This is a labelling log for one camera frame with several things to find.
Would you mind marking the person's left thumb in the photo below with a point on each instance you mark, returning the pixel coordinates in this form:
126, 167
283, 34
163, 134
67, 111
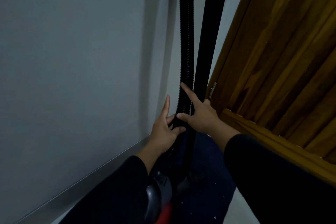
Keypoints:
179, 130

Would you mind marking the person's right forearm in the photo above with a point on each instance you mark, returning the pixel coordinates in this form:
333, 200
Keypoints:
273, 179

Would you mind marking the person's right thumb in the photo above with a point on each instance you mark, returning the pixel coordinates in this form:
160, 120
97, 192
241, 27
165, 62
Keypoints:
183, 117

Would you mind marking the silver door hinge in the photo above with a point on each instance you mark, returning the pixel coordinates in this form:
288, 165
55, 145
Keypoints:
213, 90

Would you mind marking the grey baseboard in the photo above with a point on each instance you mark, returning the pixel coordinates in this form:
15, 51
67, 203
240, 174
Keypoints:
86, 181

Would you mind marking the person's right hand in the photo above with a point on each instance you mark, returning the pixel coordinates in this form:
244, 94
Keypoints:
203, 117

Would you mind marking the black rigid vacuum tube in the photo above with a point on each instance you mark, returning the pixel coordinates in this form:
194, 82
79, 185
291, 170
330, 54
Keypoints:
210, 34

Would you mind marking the person's left middle finger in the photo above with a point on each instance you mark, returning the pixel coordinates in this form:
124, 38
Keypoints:
166, 108

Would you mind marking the person's left hand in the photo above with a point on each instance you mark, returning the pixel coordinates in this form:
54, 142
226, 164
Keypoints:
160, 134

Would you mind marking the person's left forearm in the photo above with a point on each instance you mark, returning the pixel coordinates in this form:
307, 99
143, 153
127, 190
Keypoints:
118, 192

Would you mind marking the grey and red vacuum cleaner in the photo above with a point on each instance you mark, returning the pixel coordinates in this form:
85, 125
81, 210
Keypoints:
160, 197

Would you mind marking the brown wooden door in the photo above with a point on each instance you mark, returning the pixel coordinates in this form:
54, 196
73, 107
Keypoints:
283, 48

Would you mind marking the dark blue carpet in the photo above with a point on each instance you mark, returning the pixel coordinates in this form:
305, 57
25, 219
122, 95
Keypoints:
210, 179

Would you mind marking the brown wooden trim board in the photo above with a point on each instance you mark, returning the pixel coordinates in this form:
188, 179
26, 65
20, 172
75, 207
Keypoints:
275, 139

